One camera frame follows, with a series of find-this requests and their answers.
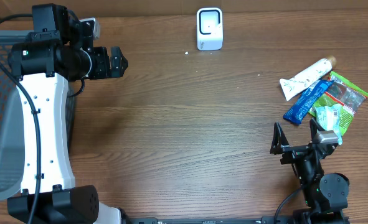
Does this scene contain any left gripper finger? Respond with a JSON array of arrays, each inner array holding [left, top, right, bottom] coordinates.
[[110, 64, 128, 78], [110, 47, 128, 66]]

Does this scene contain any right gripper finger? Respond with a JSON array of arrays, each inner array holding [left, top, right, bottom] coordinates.
[[270, 122, 289, 155], [309, 118, 325, 136]]

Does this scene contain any teal tissue pack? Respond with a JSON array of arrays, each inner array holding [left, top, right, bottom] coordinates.
[[315, 104, 342, 145]]

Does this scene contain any blue snack bar wrapper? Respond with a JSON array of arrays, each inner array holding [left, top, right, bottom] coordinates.
[[283, 80, 333, 125]]

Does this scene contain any green snack bag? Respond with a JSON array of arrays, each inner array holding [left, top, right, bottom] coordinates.
[[309, 72, 368, 136]]

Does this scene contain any white tube gold cap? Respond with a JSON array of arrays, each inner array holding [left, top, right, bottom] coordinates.
[[279, 55, 337, 101]]

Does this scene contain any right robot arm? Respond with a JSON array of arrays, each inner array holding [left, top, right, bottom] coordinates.
[[270, 118, 349, 223]]

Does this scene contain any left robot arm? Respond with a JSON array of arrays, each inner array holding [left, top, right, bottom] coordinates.
[[7, 4, 128, 223]]

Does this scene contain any grey plastic basket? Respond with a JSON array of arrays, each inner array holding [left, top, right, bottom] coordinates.
[[0, 29, 77, 202]]

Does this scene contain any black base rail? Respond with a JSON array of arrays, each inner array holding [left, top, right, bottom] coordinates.
[[118, 216, 350, 224]]

